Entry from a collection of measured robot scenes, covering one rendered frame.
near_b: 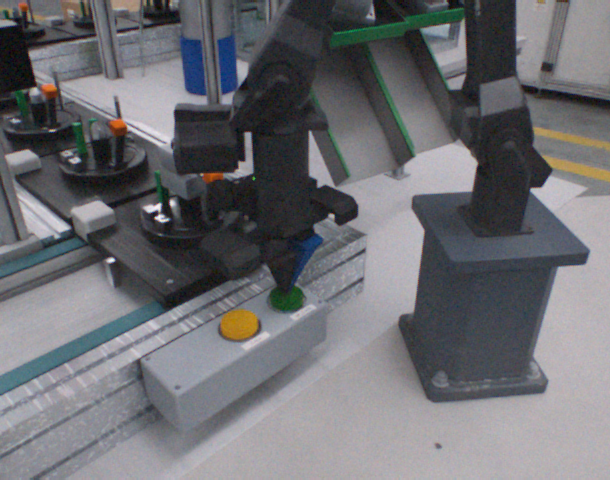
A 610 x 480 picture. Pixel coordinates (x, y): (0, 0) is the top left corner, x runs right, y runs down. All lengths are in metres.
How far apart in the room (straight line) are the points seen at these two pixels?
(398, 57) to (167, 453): 0.75
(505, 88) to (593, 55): 4.08
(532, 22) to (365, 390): 4.19
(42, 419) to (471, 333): 0.44
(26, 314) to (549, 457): 0.63
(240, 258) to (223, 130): 0.12
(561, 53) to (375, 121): 3.81
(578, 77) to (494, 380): 4.08
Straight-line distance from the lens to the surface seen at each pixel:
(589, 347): 0.85
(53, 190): 0.98
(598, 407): 0.77
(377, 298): 0.85
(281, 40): 0.52
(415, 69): 1.09
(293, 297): 0.66
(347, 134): 0.92
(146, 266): 0.74
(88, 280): 0.84
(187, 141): 0.56
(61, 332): 0.76
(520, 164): 0.59
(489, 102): 0.57
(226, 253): 0.56
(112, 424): 0.67
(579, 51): 4.67
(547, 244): 0.64
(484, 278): 0.62
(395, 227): 1.03
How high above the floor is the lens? 1.38
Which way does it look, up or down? 32 degrees down
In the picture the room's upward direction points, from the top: straight up
